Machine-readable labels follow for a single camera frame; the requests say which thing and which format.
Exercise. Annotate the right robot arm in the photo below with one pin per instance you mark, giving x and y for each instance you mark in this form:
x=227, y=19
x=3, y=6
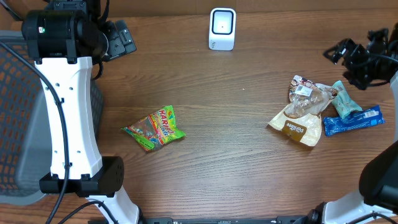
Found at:
x=377, y=193

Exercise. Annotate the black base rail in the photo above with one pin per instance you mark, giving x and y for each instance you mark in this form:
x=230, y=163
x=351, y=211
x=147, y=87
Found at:
x=277, y=220

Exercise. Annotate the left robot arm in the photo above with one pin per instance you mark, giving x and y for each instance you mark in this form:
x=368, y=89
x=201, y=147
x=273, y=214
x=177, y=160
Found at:
x=65, y=41

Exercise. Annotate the light teal snack packet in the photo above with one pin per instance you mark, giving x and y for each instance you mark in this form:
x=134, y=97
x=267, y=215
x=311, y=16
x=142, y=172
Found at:
x=343, y=102

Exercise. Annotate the white barcode scanner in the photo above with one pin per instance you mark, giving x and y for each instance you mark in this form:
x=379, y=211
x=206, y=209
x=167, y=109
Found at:
x=222, y=29

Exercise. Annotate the grey plastic mesh basket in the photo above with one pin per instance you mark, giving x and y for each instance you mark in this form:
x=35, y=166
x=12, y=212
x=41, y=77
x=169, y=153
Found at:
x=26, y=147

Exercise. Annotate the Haribo gummy worms bag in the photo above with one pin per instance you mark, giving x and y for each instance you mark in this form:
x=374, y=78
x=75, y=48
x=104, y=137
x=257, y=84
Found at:
x=156, y=130

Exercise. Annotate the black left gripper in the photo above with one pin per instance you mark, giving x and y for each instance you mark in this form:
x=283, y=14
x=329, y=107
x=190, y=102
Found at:
x=122, y=40

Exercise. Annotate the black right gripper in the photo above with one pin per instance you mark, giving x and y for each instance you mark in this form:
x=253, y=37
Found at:
x=354, y=48

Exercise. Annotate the beige paper pouch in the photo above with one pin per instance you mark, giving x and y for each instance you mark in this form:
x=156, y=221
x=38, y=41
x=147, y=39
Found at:
x=301, y=118

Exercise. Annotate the blue snack bar wrapper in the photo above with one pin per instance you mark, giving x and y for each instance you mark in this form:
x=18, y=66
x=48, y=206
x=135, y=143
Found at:
x=358, y=120

